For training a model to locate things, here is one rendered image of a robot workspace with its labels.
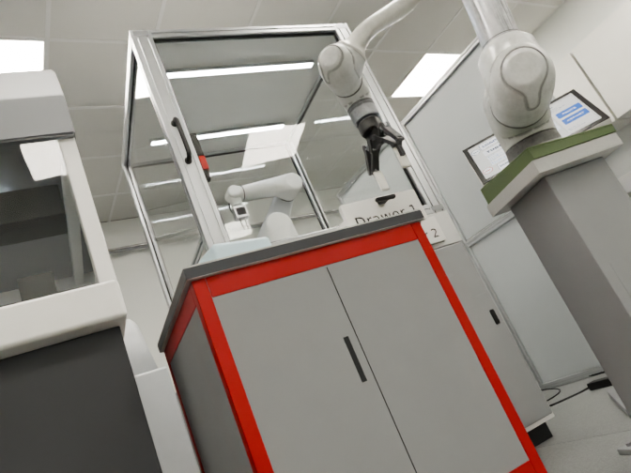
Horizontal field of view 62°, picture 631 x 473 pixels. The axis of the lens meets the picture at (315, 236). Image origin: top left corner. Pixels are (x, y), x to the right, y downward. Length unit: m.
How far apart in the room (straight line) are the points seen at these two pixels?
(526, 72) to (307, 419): 0.95
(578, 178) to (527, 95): 0.29
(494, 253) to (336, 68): 2.27
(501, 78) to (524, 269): 2.17
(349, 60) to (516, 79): 0.46
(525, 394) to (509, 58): 1.24
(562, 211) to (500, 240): 2.03
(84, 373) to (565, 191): 1.31
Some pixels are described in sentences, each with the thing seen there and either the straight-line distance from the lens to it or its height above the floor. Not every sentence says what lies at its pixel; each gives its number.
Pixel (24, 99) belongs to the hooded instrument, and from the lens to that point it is 1.73.
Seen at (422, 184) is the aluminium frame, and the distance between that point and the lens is 2.27.
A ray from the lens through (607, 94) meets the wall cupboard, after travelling 4.93.
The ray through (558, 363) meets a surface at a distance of 3.53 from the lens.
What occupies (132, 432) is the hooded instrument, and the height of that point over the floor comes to 0.53.
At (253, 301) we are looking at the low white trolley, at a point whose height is 0.65.
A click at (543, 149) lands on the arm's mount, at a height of 0.78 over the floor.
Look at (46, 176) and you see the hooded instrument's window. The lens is 1.60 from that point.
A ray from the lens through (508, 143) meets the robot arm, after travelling 1.64.
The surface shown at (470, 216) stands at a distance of 3.63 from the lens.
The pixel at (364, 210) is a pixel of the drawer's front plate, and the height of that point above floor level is 0.89.
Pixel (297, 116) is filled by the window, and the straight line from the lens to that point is 2.22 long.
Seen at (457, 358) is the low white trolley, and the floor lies 0.39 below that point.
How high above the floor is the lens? 0.39
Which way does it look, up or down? 18 degrees up
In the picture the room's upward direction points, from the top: 24 degrees counter-clockwise
